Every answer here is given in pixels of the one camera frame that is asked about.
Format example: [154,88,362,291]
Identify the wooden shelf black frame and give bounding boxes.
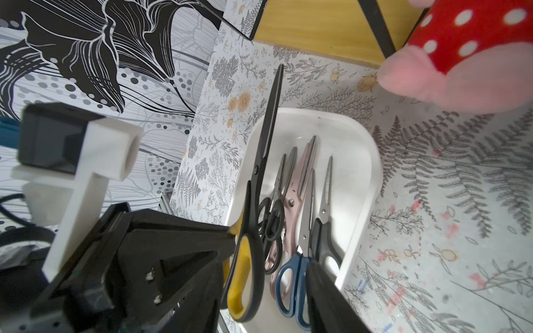
[195,0,430,69]

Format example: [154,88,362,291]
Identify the silver black handled scissors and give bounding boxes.
[310,155,343,280]

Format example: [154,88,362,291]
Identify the black yellow handled scissors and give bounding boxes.
[224,64,284,323]

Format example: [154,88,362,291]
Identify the rose gold scissors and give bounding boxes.
[264,135,318,301]

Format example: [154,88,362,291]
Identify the white plastic storage box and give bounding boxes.
[216,107,384,333]

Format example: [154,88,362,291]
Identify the small black handled scissors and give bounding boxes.
[259,147,297,276]

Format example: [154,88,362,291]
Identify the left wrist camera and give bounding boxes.
[11,103,143,281]

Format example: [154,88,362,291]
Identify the blue handled scissors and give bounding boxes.
[275,169,315,332]

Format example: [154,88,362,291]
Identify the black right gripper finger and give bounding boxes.
[306,261,370,333]

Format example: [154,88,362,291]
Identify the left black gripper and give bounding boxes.
[0,203,237,333]

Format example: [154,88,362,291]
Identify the pink plush pig toy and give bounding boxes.
[377,1,532,114]

